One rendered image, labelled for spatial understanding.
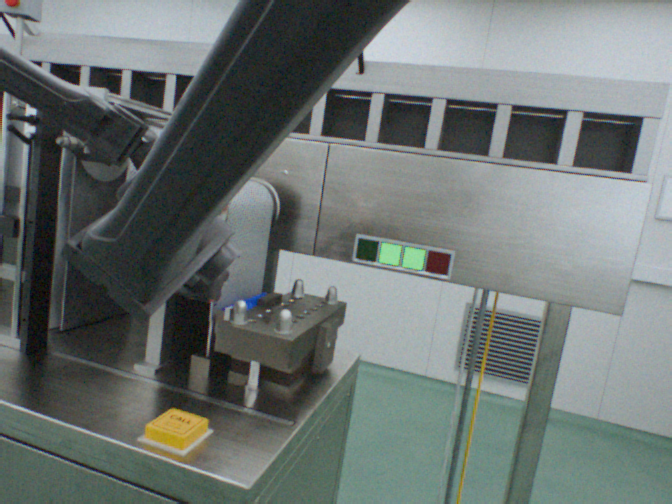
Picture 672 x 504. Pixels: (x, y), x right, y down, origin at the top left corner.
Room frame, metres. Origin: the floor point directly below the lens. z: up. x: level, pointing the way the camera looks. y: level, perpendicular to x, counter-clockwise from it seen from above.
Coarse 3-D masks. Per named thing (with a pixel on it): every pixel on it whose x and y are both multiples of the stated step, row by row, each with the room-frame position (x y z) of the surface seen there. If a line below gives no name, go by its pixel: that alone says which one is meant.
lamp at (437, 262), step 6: (432, 252) 1.16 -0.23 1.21; (432, 258) 1.15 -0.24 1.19; (438, 258) 1.15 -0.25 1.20; (444, 258) 1.15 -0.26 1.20; (432, 264) 1.15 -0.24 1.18; (438, 264) 1.15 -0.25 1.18; (444, 264) 1.15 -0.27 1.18; (426, 270) 1.16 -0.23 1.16; (432, 270) 1.15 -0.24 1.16; (438, 270) 1.15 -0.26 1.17; (444, 270) 1.15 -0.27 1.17
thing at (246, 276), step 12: (240, 240) 1.04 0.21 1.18; (252, 240) 1.10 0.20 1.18; (264, 240) 1.16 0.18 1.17; (252, 252) 1.10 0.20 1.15; (264, 252) 1.17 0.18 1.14; (240, 264) 1.05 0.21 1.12; (252, 264) 1.11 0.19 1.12; (264, 264) 1.18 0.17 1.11; (240, 276) 1.06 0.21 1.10; (252, 276) 1.12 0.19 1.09; (228, 288) 1.01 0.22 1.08; (240, 288) 1.07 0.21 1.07; (252, 288) 1.13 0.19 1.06; (228, 300) 1.02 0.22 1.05; (216, 312) 0.97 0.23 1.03
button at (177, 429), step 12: (156, 420) 0.70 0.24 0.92; (168, 420) 0.70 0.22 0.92; (180, 420) 0.71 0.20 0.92; (192, 420) 0.71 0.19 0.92; (204, 420) 0.72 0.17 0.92; (156, 432) 0.67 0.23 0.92; (168, 432) 0.67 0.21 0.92; (180, 432) 0.67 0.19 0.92; (192, 432) 0.68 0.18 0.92; (204, 432) 0.72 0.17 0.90; (168, 444) 0.67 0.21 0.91; (180, 444) 0.66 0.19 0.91
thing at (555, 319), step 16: (560, 304) 1.23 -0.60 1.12; (544, 320) 1.24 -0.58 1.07; (560, 320) 1.22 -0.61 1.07; (544, 336) 1.23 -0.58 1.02; (560, 336) 1.22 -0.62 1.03; (544, 352) 1.23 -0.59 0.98; (560, 352) 1.22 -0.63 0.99; (544, 368) 1.23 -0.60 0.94; (528, 384) 1.27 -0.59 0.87; (544, 384) 1.22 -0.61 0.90; (528, 400) 1.23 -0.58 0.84; (544, 400) 1.22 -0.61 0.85; (528, 416) 1.23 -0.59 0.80; (544, 416) 1.22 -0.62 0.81; (528, 432) 1.23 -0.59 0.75; (544, 432) 1.22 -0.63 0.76; (528, 448) 1.23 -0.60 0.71; (512, 464) 1.26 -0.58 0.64; (528, 464) 1.22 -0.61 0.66; (512, 480) 1.23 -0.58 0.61; (528, 480) 1.22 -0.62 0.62; (512, 496) 1.23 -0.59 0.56; (528, 496) 1.22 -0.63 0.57
